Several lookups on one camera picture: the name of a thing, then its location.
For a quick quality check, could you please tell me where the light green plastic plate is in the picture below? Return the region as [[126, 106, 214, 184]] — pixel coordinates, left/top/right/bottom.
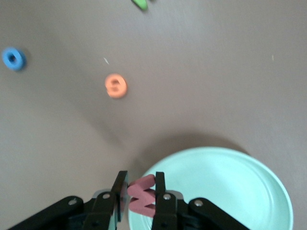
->
[[128, 146, 295, 230]]

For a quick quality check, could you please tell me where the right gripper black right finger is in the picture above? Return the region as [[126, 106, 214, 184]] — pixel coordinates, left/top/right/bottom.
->
[[151, 171, 251, 230]]

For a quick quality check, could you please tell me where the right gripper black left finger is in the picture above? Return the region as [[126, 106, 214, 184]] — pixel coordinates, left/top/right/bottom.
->
[[7, 170, 131, 230]]

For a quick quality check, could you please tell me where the blue foam letter o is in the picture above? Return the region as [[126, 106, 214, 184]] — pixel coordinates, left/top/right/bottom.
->
[[1, 46, 27, 72]]

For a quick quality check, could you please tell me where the pink foam letter w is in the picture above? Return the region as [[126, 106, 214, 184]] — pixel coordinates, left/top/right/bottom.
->
[[127, 174, 156, 218]]

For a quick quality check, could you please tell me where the green foam letter u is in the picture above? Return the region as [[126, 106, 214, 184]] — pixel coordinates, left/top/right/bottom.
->
[[131, 0, 149, 12]]

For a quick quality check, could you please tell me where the orange foam letter e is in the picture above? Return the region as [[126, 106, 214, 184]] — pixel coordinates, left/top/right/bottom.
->
[[104, 73, 129, 100]]

